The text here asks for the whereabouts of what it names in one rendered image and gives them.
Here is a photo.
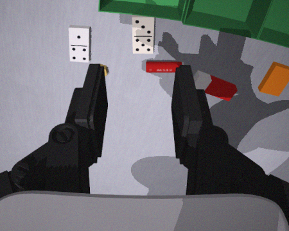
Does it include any red aa battery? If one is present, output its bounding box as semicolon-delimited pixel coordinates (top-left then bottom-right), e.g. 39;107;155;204
146;62;184;73

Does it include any orange rectangular block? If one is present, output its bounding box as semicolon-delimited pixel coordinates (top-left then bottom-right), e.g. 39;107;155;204
258;62;289;96

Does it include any green bin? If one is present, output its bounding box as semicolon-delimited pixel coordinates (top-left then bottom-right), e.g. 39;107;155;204
98;0;289;48

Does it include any white domino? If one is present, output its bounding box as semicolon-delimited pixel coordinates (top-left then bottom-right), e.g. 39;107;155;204
69;25;90;63
132;15;154;54

